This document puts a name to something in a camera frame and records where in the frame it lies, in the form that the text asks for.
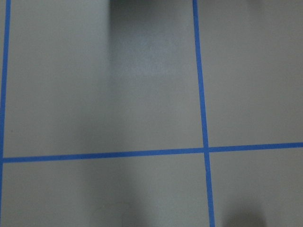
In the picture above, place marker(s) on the blue tape grid lines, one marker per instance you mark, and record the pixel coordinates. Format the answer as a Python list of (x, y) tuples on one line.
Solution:
[(116, 108)]

